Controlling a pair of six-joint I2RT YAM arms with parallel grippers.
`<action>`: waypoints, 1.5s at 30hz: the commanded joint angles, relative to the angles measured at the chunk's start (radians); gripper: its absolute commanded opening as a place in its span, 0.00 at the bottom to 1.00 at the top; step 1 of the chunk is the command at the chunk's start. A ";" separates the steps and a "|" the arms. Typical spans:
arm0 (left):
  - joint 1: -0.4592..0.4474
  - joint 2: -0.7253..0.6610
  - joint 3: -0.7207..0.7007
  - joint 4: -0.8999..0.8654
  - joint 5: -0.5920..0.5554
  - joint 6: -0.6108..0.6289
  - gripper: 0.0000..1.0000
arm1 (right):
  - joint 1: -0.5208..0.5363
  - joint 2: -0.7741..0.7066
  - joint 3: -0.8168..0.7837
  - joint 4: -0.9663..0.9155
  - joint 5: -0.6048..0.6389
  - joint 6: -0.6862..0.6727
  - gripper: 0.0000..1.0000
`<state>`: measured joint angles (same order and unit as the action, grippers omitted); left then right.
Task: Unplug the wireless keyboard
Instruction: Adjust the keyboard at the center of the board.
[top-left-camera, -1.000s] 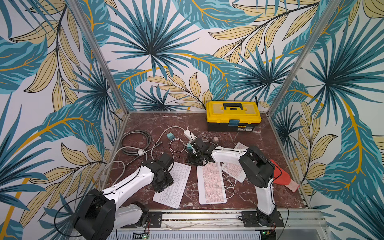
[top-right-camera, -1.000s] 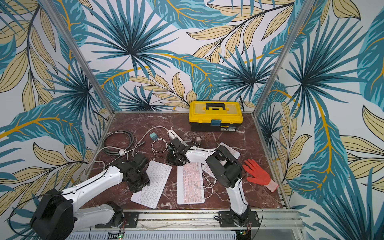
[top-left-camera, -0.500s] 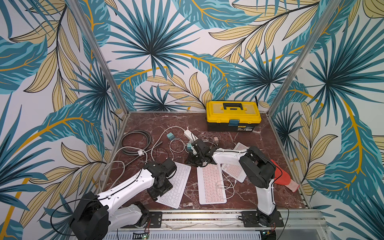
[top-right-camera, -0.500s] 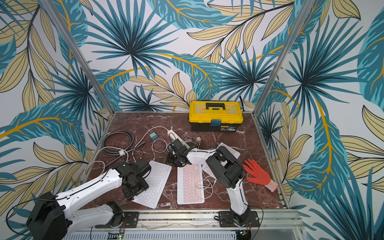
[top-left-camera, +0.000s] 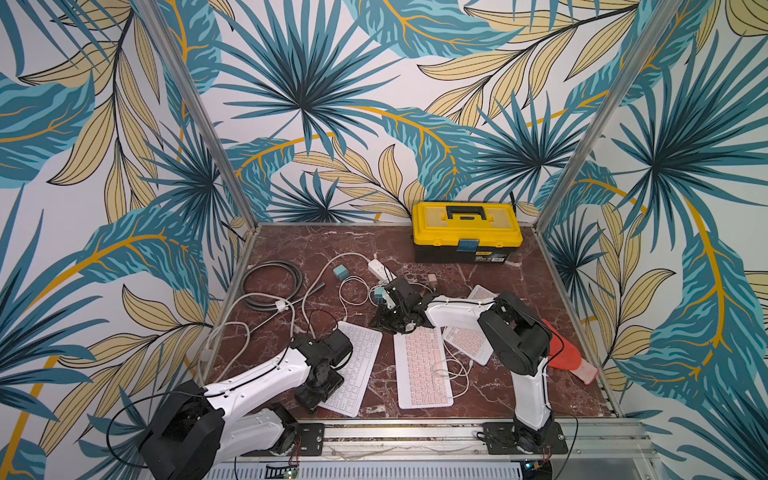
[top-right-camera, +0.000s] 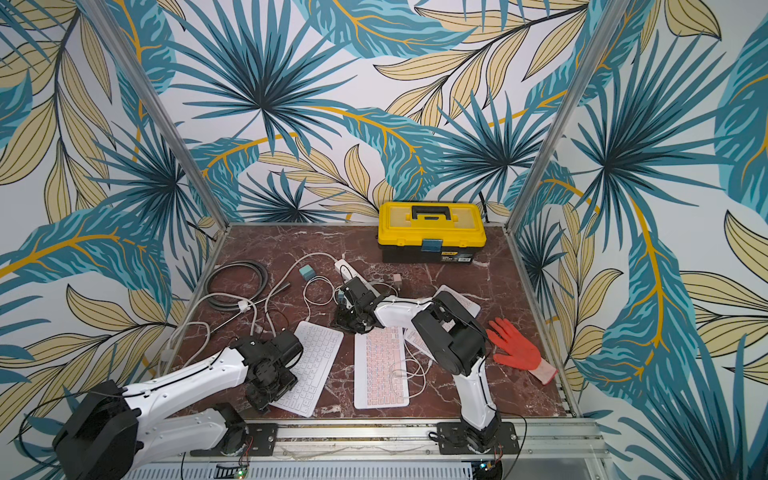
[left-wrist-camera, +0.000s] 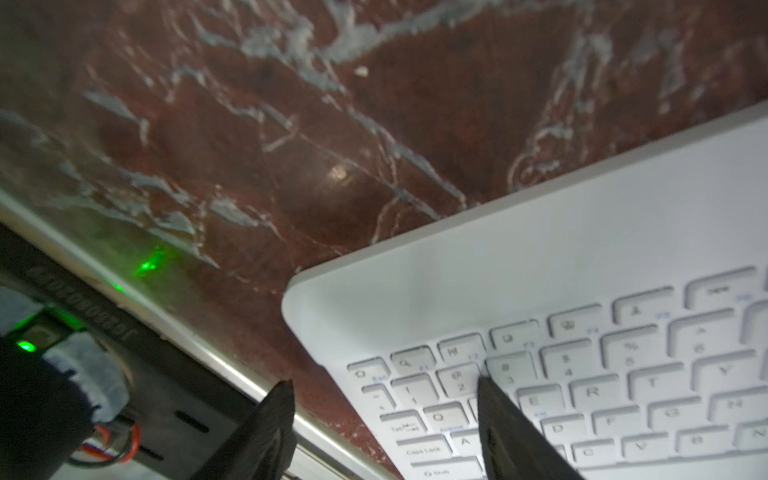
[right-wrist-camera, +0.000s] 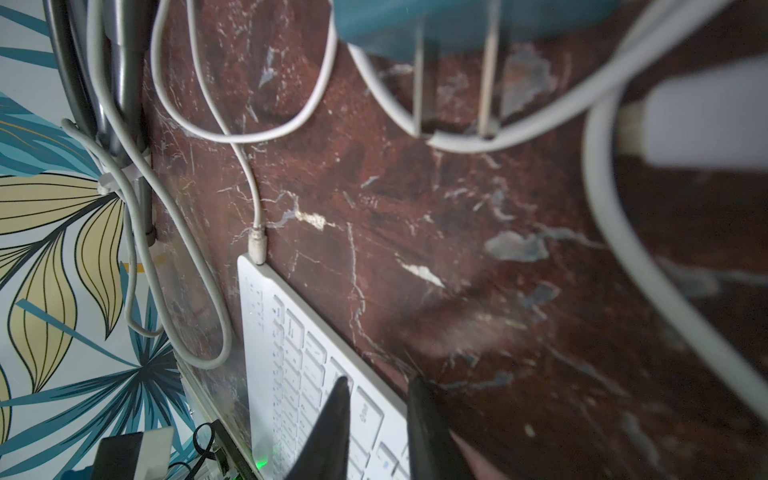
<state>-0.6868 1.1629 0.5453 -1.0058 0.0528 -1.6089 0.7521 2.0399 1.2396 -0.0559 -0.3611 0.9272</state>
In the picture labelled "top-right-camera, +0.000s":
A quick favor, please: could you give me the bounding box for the white power strip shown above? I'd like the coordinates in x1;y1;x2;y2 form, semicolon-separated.
334;259;379;302

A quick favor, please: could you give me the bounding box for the teal charger plug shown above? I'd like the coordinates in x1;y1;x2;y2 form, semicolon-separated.
299;265;317;282

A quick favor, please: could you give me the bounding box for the aluminium front rail frame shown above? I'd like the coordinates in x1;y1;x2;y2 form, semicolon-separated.
102;411;618;479

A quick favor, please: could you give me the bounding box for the red work glove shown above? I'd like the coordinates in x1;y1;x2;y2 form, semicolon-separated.
486;318;557;385

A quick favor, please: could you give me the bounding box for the pink keyboard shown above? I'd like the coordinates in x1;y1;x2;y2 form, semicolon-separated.
404;285;484;370
354;327;410;410

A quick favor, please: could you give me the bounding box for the white wireless keyboard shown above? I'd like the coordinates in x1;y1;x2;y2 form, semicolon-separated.
271;321;344;418

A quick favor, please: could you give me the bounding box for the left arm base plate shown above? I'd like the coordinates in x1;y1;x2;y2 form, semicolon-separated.
191;423;278;457

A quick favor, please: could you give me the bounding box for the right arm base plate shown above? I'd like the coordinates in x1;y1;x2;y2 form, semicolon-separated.
428;421;523;455

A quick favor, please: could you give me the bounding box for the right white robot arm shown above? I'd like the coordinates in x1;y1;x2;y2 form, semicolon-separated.
335;276;502;453

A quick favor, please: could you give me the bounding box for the yellow black toolbox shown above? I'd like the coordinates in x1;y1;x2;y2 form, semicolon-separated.
377;202;487;264

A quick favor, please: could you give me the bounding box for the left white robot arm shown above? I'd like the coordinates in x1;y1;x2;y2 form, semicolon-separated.
52;331;304;479

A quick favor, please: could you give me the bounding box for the coiled black cable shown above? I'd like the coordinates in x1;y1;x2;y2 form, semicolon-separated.
203;260;270;312

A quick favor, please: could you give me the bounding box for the white power strip cord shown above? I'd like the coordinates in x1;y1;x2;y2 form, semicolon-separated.
158;251;343;373

